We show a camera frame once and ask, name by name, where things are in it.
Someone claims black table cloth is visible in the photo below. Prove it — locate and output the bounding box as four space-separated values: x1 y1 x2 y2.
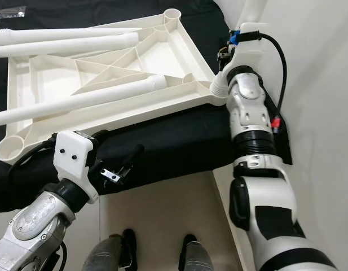
0 0 293 212

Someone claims white plastic table top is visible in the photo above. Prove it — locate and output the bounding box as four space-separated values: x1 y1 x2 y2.
0 8 228 164

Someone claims grey left robot foot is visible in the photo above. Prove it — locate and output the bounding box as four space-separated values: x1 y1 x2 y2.
83 229 138 271

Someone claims grey robot foot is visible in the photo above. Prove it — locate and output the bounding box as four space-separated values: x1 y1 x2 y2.
178 234 217 271
83 229 138 271

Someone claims grey right robot foot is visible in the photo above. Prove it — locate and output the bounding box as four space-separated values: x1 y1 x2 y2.
178 234 217 271

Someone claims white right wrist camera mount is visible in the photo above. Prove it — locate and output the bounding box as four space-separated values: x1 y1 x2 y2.
223 23 267 74

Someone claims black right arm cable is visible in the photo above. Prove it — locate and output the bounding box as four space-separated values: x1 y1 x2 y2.
230 29 287 133

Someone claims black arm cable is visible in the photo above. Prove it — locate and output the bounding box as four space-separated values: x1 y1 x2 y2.
7 135 59 187
230 29 287 133

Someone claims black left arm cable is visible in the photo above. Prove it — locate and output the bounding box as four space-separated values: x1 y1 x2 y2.
7 135 59 187

